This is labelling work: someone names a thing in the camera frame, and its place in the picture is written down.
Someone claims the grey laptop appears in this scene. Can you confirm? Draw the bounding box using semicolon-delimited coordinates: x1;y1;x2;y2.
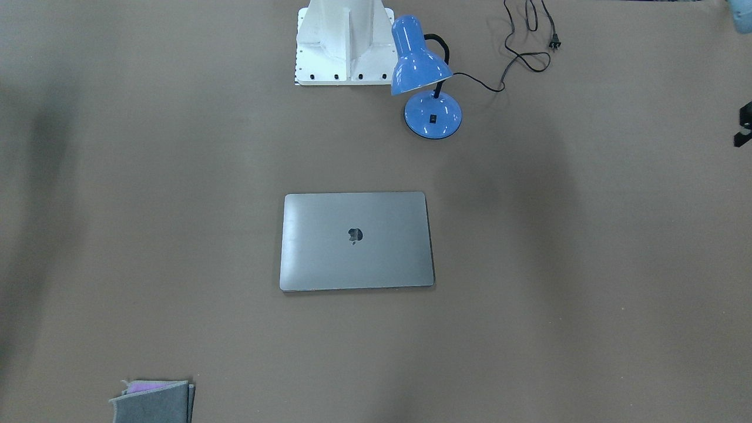
279;191;435;292

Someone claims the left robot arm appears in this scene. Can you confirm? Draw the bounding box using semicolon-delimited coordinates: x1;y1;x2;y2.
728;0;752;34

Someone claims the blue desk lamp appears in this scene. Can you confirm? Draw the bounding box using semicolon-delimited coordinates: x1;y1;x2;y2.
391;15;462;140

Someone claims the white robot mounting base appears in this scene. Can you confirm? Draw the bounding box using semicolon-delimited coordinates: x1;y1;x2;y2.
294;1;398;86

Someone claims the folded grey cloth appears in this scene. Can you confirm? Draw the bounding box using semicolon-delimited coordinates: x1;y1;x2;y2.
109;380;195;422

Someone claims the black lamp power cable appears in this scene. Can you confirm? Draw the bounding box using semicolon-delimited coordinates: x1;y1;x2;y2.
452;0;563;93

